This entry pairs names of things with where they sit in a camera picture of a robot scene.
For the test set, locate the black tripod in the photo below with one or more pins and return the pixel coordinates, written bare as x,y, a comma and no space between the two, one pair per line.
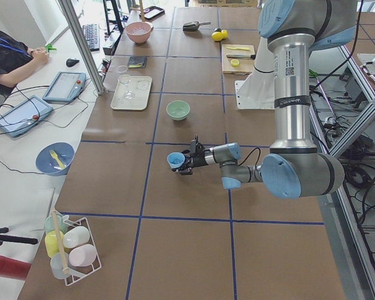
15,239

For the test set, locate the steel handled knife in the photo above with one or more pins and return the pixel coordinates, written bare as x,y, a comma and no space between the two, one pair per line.
241,56

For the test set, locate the wooden cutting board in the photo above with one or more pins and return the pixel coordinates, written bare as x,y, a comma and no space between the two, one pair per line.
246,65

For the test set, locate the clear wine glass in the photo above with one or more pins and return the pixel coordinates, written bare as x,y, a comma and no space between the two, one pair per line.
124,80

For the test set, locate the red bottle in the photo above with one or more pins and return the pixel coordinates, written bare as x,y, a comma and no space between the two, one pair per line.
13,268

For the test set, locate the blue teach pendant near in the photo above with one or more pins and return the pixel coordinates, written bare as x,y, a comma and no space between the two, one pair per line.
24,116

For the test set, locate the yellow cup in rack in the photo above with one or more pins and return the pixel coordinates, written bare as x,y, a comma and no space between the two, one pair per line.
51,243

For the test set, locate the aluminium frame post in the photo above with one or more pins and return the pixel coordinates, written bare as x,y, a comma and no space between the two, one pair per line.
67,9

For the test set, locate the lemon half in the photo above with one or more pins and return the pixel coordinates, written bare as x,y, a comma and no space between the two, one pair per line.
235,63

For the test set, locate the yellow lemon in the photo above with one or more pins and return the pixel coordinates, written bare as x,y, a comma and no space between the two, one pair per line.
217,36
224,34

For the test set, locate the black computer mouse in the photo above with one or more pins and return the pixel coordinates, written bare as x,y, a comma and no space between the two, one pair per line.
71,62

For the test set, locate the pink bowl of ice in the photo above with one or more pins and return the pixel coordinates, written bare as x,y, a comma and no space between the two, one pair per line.
139,32

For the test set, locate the white cup in rack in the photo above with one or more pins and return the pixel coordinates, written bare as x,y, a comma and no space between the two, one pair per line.
77,236

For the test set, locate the metal ice scoop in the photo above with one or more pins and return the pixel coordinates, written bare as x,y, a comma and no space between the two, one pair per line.
194,25

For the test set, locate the green ceramic bowl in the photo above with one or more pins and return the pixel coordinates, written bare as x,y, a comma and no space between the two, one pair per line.
178,110

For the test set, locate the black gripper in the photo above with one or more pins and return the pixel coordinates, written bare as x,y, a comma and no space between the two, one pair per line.
199,159

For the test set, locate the grey folded cloth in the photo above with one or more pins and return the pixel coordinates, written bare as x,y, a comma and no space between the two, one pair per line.
136,62

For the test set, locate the white wire cup rack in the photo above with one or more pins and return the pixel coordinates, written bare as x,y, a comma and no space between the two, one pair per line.
76,273

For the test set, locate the seated person black shirt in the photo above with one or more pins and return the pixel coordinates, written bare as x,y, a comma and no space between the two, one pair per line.
18,62

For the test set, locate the cream bear tray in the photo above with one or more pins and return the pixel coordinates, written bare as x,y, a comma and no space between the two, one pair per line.
141,86

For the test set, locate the green cup in rack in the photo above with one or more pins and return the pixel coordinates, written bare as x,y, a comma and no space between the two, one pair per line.
49,224

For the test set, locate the black keyboard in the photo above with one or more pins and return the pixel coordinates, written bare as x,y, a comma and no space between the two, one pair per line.
91,35

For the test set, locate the ice cubes in cup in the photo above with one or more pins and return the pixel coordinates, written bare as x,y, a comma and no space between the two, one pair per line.
176,160

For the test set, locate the yellow plastic knife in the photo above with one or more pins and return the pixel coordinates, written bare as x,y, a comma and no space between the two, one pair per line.
238,48

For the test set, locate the light blue plastic cup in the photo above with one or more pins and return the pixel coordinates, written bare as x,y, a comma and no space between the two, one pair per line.
175,154

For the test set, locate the blue teach pendant far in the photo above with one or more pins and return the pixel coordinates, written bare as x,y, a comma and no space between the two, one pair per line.
65,87

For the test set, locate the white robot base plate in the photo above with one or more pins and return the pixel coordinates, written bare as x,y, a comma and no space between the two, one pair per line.
253,97

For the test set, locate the clear cup in rack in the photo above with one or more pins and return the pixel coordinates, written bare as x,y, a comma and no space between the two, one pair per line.
56,264

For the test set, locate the pink cup in rack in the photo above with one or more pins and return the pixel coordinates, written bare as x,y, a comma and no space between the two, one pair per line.
82,256

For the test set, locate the blue teach pendant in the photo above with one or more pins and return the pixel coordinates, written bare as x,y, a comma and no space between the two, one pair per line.
65,87
24,116

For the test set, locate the blue bowl with fork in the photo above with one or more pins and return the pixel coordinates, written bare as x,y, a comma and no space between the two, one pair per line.
55,159

